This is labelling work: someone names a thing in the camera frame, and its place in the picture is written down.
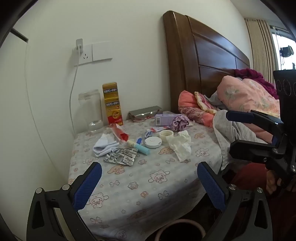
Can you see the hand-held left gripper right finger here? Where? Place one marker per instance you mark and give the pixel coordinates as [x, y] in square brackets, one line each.
[212, 185]

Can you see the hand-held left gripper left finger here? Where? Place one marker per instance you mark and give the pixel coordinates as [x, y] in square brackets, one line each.
[87, 183]

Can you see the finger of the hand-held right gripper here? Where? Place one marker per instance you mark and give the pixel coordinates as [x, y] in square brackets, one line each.
[249, 149]
[240, 116]

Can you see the silver blister pack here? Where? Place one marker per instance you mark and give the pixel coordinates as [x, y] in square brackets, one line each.
[111, 158]
[128, 157]

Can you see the white sock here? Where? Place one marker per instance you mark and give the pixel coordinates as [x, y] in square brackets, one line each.
[105, 146]

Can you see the pink-rimmed trash bin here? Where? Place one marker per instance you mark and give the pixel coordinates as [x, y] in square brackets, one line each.
[182, 222]

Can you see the white tissue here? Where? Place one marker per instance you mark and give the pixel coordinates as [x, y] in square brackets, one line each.
[180, 144]

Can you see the red and clear plastic wrapper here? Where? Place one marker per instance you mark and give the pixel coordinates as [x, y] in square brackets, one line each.
[119, 134]

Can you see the purple paper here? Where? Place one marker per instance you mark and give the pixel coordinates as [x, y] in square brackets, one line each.
[180, 122]

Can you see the white round case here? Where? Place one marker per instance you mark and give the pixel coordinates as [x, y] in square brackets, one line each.
[152, 142]

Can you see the red and white ointment tube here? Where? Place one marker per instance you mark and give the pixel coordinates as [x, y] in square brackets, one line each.
[160, 128]

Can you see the person's right hand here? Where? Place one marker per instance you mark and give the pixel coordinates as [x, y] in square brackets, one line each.
[272, 185]

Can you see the grey striped garment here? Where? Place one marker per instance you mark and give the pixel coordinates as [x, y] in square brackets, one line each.
[229, 132]

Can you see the pink floral quilt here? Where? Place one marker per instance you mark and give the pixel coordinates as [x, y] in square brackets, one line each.
[249, 95]

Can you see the yellow pink striped pillow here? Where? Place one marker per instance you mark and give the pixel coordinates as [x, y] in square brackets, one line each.
[204, 100]

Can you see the magenta blanket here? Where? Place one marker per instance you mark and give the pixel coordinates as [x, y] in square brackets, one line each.
[252, 75]

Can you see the orange floral quilt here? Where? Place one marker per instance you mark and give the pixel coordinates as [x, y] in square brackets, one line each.
[194, 111]

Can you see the cartoon printed tablecloth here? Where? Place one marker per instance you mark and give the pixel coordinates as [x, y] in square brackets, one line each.
[143, 185]

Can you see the small cream tube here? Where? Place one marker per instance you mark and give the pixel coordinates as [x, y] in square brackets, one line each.
[131, 143]

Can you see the beige striped curtain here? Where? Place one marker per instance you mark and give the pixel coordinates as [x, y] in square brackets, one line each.
[261, 46]

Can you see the blue lip balm tube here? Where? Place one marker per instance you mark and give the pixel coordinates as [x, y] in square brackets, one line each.
[143, 148]

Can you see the clear tape roll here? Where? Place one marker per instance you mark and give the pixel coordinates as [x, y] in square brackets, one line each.
[166, 136]

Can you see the brown wooden headboard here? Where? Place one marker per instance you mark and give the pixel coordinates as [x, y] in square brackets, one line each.
[203, 53]

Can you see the clear glass jar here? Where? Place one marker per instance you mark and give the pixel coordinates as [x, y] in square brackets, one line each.
[90, 109]

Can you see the purple cardboard box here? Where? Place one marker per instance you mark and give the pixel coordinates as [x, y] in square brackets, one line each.
[163, 119]

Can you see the blue and white crumpled packet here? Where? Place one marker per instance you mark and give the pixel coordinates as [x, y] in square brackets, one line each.
[149, 134]

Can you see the yellow and red box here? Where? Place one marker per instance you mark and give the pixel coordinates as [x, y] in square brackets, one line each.
[113, 104]

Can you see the grey glasses case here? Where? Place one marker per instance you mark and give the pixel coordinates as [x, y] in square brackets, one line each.
[144, 111]

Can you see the white charger plug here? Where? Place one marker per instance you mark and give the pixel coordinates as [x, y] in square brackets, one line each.
[79, 47]

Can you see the white wall socket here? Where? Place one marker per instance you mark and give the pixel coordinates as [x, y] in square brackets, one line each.
[85, 55]

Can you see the white wall switch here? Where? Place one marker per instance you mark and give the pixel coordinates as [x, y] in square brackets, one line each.
[102, 51]

